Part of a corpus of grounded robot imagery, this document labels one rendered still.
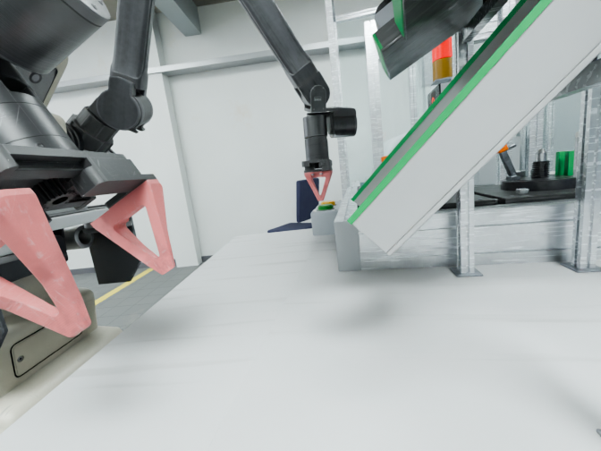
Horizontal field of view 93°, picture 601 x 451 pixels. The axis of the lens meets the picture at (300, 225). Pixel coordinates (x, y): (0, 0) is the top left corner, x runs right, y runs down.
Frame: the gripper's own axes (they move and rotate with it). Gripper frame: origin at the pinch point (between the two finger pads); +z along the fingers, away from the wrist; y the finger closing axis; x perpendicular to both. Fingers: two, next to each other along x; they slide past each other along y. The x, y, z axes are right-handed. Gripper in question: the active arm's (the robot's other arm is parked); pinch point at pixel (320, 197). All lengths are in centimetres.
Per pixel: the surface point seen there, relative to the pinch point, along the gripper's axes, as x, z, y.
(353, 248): -7.8, 8.9, -17.8
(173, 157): 212, -43, 257
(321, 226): 0.0, 7.0, -2.8
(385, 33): -13.1, -20.9, -34.6
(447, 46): -34, -35, 15
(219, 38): 140, -178, 279
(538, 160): -47.1, -4.5, -2.2
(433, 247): -22.2, 9.3, -17.6
